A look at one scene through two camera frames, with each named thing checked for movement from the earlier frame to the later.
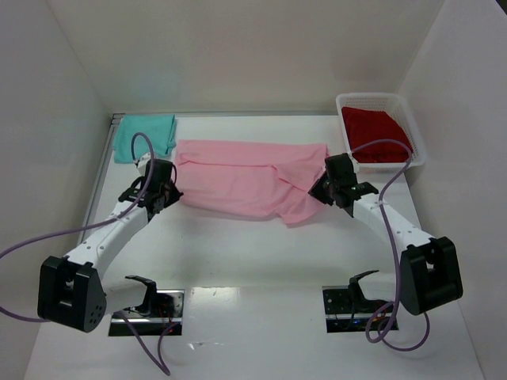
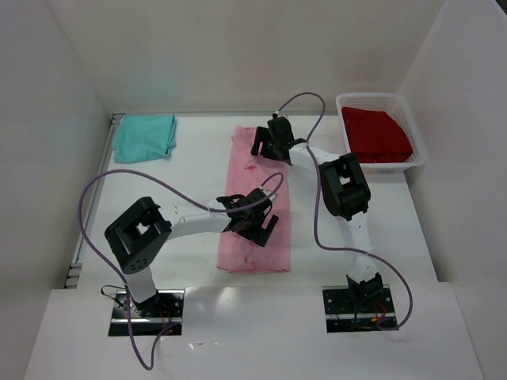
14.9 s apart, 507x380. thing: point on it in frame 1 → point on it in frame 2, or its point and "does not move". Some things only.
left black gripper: (168, 192) → (257, 223)
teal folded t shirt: (161, 129) does not move
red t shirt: (364, 125) does not move
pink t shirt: (264, 180) → (237, 252)
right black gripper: (322, 191) → (268, 146)
